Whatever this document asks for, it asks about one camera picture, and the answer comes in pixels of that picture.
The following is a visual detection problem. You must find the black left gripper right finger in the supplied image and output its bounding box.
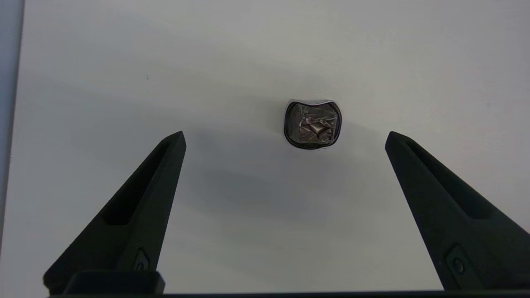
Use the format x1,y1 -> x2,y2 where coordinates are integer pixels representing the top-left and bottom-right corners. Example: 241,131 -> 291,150
385,131 -> 530,291

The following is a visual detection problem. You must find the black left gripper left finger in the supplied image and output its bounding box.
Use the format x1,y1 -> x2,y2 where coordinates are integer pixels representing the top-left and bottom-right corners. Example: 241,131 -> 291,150
43,131 -> 187,295

